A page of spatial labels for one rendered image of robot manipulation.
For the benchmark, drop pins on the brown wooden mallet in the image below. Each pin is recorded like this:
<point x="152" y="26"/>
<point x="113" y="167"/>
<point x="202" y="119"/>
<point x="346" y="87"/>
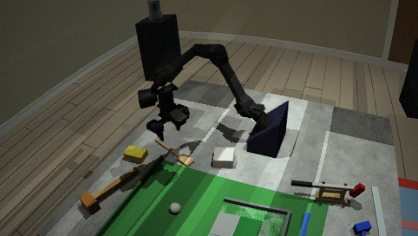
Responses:
<point x="91" y="202"/>

